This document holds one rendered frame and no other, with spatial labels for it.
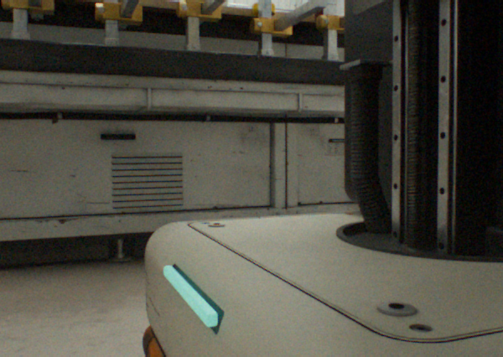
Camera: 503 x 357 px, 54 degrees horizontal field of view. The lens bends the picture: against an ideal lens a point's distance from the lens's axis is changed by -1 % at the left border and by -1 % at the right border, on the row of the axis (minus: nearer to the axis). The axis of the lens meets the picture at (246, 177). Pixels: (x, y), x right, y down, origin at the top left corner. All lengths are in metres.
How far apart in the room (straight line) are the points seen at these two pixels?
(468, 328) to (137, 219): 1.53
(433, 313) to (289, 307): 0.09
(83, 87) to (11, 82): 0.20
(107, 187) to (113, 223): 0.13
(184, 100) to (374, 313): 1.33
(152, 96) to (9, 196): 0.58
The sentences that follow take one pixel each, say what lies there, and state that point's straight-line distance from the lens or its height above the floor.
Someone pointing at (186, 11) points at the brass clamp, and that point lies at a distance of 1.62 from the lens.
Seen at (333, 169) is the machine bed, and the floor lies 0.31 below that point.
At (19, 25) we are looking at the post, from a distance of 1.57.
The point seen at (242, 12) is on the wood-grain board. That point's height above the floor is 0.88.
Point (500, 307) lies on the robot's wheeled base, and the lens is 0.38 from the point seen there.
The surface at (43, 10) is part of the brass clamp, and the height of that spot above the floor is 0.79.
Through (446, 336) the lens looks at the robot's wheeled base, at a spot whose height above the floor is 0.28.
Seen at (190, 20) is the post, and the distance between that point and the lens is 1.62.
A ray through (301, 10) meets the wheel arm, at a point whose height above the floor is 0.80.
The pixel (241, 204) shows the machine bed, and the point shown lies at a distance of 1.90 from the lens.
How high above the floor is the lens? 0.39
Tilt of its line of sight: 3 degrees down
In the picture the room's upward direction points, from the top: straight up
